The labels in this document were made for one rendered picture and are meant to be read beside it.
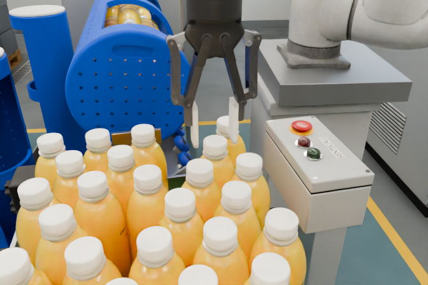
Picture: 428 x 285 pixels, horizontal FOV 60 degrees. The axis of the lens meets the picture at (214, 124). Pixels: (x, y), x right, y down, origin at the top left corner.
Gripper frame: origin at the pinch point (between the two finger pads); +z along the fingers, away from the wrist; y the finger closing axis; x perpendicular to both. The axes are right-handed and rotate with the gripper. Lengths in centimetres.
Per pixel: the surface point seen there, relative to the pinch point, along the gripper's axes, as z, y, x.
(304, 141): 3.5, -14.5, 2.4
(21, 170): 14.4, 34.7, -15.9
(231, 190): 3.0, 0.5, 12.9
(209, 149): 3.6, 1.0, 1.3
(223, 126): 3.2, -2.9, -5.0
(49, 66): 38, 56, -156
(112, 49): -5.0, 15.5, -28.3
